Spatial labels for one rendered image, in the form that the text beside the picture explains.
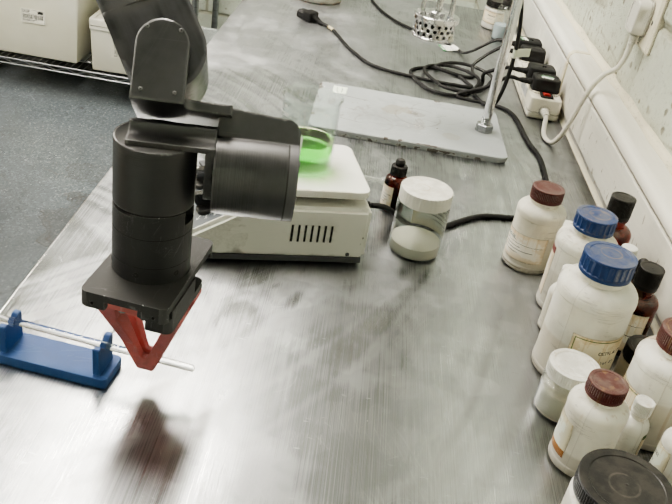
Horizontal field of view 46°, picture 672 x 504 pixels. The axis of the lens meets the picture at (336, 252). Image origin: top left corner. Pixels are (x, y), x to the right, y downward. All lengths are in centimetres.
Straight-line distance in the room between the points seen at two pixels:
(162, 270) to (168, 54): 15
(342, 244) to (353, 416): 23
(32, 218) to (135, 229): 185
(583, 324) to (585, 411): 11
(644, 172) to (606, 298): 32
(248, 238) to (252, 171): 29
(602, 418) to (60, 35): 275
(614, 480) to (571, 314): 19
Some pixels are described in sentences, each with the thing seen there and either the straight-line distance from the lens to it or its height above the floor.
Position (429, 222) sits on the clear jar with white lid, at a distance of 86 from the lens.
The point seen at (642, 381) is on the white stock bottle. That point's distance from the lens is 71.
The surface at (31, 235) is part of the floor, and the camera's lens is 233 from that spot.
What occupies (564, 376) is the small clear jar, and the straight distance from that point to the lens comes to 70.
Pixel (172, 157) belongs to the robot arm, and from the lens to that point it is 53.
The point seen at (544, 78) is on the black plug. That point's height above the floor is 81.
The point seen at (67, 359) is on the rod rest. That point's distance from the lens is 69.
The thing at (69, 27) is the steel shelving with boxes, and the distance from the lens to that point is 314.
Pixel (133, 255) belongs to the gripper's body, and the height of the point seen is 89.
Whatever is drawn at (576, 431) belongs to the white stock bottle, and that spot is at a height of 79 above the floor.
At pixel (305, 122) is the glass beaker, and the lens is 81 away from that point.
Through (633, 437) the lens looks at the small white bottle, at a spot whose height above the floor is 78.
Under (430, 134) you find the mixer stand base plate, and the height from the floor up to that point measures 76.
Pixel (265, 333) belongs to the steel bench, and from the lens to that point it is 74.
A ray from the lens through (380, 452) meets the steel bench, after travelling 65.
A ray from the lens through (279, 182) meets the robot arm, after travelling 53.
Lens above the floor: 120
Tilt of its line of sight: 31 degrees down
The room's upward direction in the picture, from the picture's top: 10 degrees clockwise
